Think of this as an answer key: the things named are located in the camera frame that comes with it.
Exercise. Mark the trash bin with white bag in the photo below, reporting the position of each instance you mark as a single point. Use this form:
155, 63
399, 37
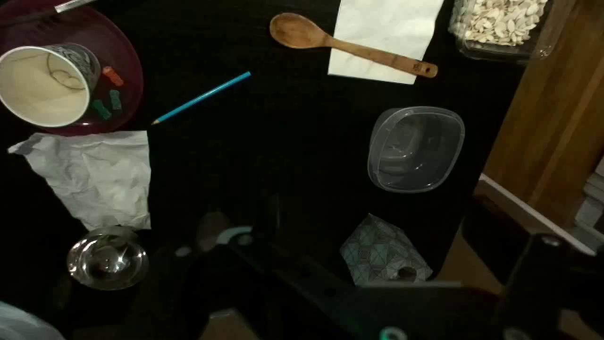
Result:
20, 324

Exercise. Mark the white paper napkin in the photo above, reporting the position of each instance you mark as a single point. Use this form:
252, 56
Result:
378, 26

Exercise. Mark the wooden spoon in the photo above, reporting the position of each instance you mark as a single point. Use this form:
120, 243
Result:
295, 31

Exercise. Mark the small orange block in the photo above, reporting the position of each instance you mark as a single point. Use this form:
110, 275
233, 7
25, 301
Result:
114, 77

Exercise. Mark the silver metal spoon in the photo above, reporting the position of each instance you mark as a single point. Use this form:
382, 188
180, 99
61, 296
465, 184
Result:
72, 5

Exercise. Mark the clear container of popcorn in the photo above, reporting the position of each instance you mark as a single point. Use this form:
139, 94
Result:
497, 20

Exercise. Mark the small green block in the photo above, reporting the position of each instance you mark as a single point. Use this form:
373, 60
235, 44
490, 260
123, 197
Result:
101, 111
116, 99

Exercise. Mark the small metal bowl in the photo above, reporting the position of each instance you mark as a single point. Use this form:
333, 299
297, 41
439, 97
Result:
106, 258

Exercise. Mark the white paper cup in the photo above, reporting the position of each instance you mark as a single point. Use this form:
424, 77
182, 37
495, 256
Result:
38, 88

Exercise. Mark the maroon plate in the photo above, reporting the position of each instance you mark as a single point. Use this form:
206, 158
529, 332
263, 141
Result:
120, 50

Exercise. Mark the transparent plastic bowl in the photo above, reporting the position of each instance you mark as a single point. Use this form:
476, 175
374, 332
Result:
416, 152

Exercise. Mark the crumpled white tissue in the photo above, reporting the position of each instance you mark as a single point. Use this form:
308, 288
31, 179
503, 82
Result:
95, 177

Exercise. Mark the patterned tissue box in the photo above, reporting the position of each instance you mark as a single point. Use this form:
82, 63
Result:
371, 252

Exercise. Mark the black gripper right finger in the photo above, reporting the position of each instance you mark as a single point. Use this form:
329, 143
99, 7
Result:
541, 290

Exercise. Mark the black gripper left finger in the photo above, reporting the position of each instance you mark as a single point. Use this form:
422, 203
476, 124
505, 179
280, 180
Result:
276, 284

